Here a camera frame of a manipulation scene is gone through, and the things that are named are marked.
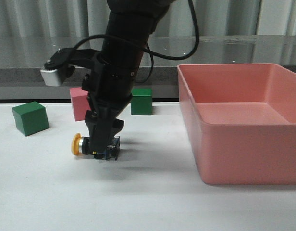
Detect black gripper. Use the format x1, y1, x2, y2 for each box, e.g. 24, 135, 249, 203
82, 52, 139, 154

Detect yellow push button switch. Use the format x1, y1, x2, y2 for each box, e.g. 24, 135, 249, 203
71, 133, 121, 160

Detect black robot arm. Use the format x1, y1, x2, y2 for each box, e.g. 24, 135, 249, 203
82, 0, 171, 154

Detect pink cube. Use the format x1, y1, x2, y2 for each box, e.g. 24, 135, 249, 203
69, 87, 90, 121

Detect green cube middle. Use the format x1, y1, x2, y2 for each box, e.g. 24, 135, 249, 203
131, 88, 152, 115

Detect green cube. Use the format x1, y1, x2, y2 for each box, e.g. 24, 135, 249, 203
12, 102, 49, 136
131, 88, 152, 115

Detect green cube far left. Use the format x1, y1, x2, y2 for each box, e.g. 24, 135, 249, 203
12, 102, 49, 136

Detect grey stone ledge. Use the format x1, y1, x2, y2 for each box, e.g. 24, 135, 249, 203
0, 35, 296, 103

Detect grey curtain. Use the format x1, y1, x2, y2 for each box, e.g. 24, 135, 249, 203
0, 0, 296, 38

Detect pink plastic bin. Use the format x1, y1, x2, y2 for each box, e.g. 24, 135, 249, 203
177, 64, 296, 184

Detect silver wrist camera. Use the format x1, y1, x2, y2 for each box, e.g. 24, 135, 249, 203
40, 48, 75, 87

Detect black cable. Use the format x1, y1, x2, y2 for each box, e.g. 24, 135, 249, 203
72, 0, 200, 84

